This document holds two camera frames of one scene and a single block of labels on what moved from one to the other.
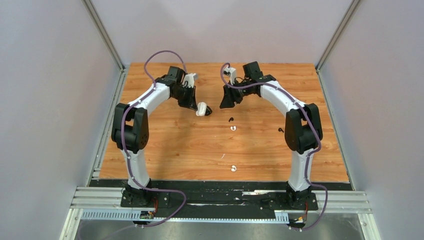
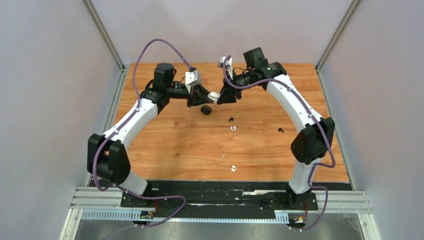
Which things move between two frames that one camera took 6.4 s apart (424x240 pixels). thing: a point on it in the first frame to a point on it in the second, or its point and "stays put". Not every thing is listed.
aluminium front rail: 97,198 stays put
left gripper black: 191,102 to 198,96
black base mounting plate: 246,195 stays put
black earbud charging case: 208,111 stays put
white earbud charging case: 201,109 to 214,96
